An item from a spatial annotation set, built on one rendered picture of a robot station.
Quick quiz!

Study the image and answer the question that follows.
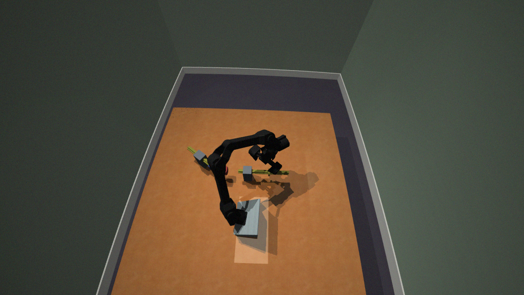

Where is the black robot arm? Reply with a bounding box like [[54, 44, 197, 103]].
[[207, 129, 290, 226]]

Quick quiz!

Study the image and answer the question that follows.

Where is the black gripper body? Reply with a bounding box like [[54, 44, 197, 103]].
[[249, 145, 282, 175]]

